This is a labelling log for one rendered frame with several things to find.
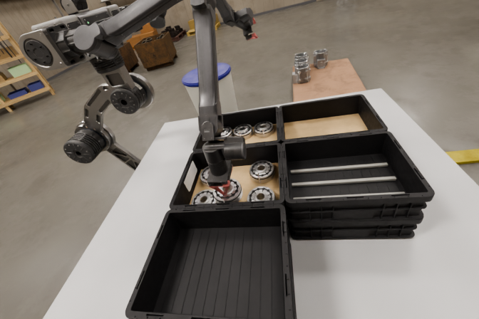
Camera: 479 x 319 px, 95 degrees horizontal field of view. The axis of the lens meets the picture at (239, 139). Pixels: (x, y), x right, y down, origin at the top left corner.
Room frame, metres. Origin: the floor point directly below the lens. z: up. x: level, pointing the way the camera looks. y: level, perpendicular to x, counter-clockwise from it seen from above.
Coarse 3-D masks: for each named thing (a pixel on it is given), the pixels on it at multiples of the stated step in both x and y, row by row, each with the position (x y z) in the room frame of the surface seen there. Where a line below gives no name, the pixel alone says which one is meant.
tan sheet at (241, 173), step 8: (232, 168) 0.73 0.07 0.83; (240, 168) 0.72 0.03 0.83; (248, 168) 0.70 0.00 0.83; (232, 176) 0.69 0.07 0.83; (240, 176) 0.67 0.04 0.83; (248, 176) 0.66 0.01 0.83; (200, 184) 0.69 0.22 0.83; (248, 184) 0.61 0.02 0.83; (256, 184) 0.60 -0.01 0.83; (264, 184) 0.59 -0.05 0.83; (272, 184) 0.58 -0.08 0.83; (248, 192) 0.57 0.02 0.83; (240, 200) 0.55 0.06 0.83
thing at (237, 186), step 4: (232, 180) 0.57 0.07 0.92; (236, 180) 0.57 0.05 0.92; (232, 184) 0.55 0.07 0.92; (236, 184) 0.55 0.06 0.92; (236, 188) 0.53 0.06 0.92; (240, 188) 0.53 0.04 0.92; (216, 192) 0.54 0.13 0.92; (232, 192) 0.52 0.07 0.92; (236, 192) 0.52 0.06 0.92; (216, 196) 0.52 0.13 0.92; (220, 196) 0.52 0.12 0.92; (224, 196) 0.51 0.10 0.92; (228, 196) 0.51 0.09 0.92; (232, 196) 0.50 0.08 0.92; (236, 196) 0.50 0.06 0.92; (220, 200) 0.50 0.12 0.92; (224, 200) 0.49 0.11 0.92; (228, 200) 0.49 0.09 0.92
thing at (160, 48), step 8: (168, 32) 7.04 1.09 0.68; (144, 40) 6.66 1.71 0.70; (152, 40) 7.14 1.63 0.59; (160, 40) 6.17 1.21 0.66; (168, 40) 6.68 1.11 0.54; (136, 48) 6.21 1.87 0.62; (144, 48) 6.20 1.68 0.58; (152, 48) 6.19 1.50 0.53; (160, 48) 6.18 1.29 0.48; (168, 48) 6.32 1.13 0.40; (144, 56) 6.21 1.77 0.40; (152, 56) 6.20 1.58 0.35; (160, 56) 6.18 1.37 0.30; (168, 56) 6.17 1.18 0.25; (176, 56) 6.94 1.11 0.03; (144, 64) 6.21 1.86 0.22; (152, 64) 6.20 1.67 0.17; (160, 64) 6.20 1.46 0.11; (168, 64) 6.28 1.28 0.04
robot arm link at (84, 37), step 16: (144, 0) 0.81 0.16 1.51; (160, 0) 0.79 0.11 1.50; (176, 0) 0.81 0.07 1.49; (208, 0) 0.75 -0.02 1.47; (128, 16) 0.81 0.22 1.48; (144, 16) 0.80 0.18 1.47; (80, 32) 0.81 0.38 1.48; (96, 32) 0.79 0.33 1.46; (112, 32) 0.80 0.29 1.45; (128, 32) 0.82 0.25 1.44; (80, 48) 0.79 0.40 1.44; (96, 48) 0.79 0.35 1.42
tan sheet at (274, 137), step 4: (276, 124) 0.97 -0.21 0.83; (252, 128) 1.00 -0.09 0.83; (276, 128) 0.94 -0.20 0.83; (276, 132) 0.90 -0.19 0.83; (252, 136) 0.93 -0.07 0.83; (256, 136) 0.92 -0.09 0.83; (272, 136) 0.88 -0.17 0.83; (276, 136) 0.87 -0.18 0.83; (248, 140) 0.90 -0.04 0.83; (252, 140) 0.89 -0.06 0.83; (256, 140) 0.88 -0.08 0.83; (260, 140) 0.87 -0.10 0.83; (264, 140) 0.86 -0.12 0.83; (268, 140) 0.86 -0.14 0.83; (272, 140) 0.85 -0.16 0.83
